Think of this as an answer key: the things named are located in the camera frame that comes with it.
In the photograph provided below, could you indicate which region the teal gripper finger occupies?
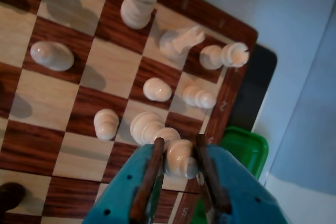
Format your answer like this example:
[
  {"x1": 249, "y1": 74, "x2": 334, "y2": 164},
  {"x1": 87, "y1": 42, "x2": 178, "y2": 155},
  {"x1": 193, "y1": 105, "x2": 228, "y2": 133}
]
[
  {"x1": 195, "y1": 133, "x2": 291, "y2": 224},
  {"x1": 81, "y1": 136, "x2": 166, "y2": 224}
]

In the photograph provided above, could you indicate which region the light wood knight chess piece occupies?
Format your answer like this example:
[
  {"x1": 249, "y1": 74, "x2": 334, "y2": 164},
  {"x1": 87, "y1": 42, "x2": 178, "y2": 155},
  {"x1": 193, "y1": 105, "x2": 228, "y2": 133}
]
[{"x1": 159, "y1": 24, "x2": 206, "y2": 61}]

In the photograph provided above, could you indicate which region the green plastic container lid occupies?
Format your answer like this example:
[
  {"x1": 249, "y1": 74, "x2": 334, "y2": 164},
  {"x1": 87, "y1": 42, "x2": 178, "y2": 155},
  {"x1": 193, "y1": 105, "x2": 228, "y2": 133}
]
[{"x1": 193, "y1": 125, "x2": 270, "y2": 224}]

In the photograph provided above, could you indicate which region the light wood queen chess piece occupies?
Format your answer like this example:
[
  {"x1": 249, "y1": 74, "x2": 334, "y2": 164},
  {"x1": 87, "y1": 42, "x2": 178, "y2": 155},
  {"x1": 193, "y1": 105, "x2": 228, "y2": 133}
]
[{"x1": 129, "y1": 111, "x2": 200, "y2": 180}]

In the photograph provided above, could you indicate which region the light wood bishop chess piece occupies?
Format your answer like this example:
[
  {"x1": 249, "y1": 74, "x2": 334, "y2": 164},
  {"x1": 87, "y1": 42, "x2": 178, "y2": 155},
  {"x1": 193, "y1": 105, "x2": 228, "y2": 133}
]
[{"x1": 120, "y1": 0, "x2": 158, "y2": 30}]

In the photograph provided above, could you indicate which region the dark brown pawn chess piece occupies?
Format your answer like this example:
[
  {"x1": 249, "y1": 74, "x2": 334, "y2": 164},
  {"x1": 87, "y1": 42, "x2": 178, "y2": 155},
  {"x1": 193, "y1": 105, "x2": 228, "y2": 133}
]
[{"x1": 0, "y1": 181, "x2": 27, "y2": 213}]

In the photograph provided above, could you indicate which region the wooden folding chessboard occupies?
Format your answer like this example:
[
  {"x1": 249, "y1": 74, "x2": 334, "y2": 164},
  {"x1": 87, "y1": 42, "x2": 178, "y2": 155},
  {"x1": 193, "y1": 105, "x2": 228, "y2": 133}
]
[{"x1": 0, "y1": 0, "x2": 259, "y2": 224}]

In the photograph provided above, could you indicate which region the light wood pawn chess piece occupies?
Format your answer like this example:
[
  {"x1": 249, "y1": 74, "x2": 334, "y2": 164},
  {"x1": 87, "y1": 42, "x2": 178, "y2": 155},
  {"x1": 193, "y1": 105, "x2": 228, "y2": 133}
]
[
  {"x1": 142, "y1": 77, "x2": 172, "y2": 103},
  {"x1": 93, "y1": 108, "x2": 120, "y2": 141},
  {"x1": 182, "y1": 84, "x2": 217, "y2": 110},
  {"x1": 30, "y1": 40, "x2": 75, "y2": 72}
]

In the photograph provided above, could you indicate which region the light wood rook chess piece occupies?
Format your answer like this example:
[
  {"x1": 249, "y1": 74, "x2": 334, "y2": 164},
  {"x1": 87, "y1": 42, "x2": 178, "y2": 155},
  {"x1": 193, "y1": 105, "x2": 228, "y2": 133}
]
[{"x1": 198, "y1": 41, "x2": 250, "y2": 71}]

